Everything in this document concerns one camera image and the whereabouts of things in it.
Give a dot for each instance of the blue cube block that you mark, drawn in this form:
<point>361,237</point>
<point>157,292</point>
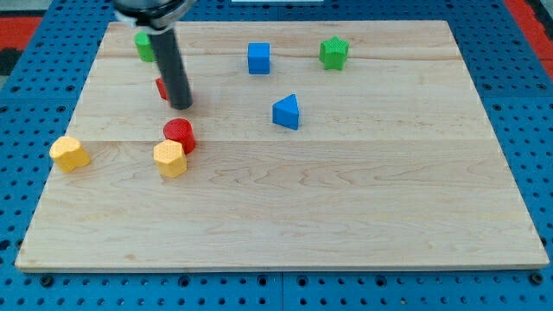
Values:
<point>258,58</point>

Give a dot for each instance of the blue triangle block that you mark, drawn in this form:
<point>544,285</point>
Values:
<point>286,112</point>

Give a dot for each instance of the wooden board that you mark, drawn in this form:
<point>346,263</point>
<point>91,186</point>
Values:
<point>395,165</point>

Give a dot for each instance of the yellow heart block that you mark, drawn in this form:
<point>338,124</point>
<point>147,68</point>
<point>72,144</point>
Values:
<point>68,153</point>

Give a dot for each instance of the green star block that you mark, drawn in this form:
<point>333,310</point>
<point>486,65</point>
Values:
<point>333,53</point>

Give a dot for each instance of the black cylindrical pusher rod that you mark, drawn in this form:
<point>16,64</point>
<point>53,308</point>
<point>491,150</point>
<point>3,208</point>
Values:
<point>168,58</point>

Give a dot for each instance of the yellow hexagon block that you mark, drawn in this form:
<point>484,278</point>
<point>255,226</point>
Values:
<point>170,159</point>

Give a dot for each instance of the red star block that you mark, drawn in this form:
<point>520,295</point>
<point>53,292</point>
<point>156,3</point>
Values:
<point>161,88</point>

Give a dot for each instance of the red cylinder block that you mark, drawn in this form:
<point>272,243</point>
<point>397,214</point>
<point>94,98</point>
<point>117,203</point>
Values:
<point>180,130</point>

